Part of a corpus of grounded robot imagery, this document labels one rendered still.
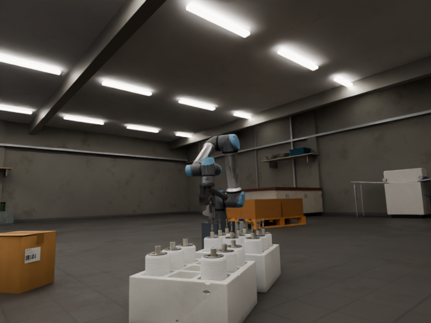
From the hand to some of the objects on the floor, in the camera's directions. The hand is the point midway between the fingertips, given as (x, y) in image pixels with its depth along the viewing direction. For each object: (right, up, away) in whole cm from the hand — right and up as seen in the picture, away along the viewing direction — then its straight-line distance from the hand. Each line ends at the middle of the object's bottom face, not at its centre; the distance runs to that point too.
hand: (213, 219), depth 168 cm
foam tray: (+16, -35, +2) cm, 39 cm away
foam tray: (-5, -29, -48) cm, 56 cm away
